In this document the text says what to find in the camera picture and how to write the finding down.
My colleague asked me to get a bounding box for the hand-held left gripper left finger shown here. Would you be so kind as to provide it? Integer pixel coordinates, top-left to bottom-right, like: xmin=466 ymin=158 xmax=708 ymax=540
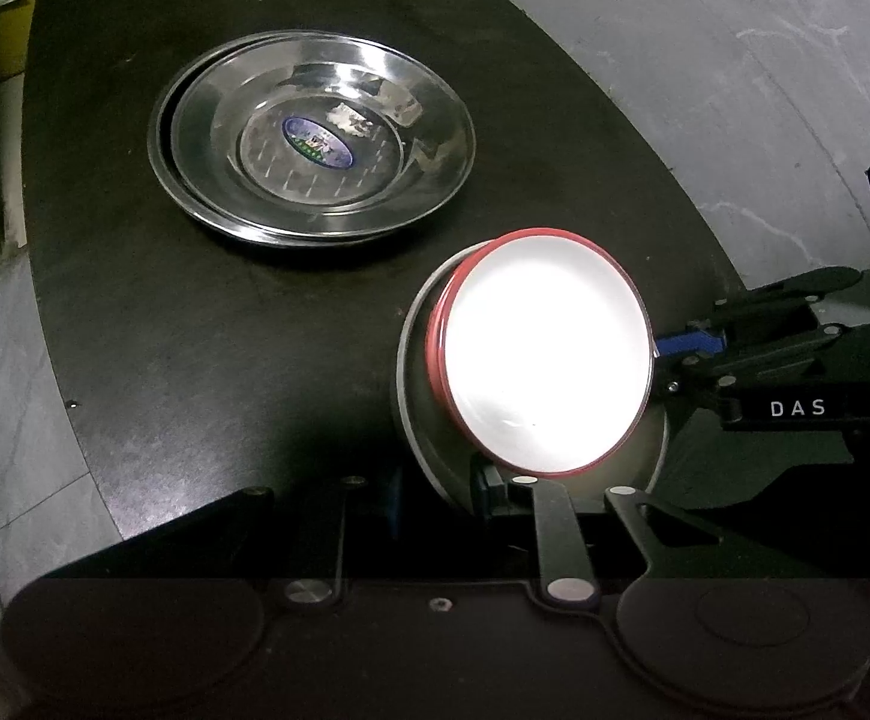
xmin=105 ymin=467 xmax=407 ymax=607

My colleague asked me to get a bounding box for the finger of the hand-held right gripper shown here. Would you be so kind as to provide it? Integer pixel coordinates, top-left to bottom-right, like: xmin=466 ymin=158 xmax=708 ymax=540
xmin=712 ymin=266 xmax=867 ymax=331
xmin=651 ymin=319 xmax=818 ymax=400

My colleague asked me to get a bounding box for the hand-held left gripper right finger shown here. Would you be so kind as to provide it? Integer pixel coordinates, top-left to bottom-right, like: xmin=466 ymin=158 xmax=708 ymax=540
xmin=471 ymin=461 xmax=722 ymax=610

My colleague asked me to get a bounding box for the steel plate with blue sticker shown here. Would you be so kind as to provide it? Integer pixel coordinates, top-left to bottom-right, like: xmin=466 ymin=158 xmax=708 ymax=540
xmin=167 ymin=36 xmax=476 ymax=237

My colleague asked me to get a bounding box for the large steel plate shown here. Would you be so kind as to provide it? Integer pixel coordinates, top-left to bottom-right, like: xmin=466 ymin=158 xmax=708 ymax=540
xmin=148 ymin=30 xmax=476 ymax=247

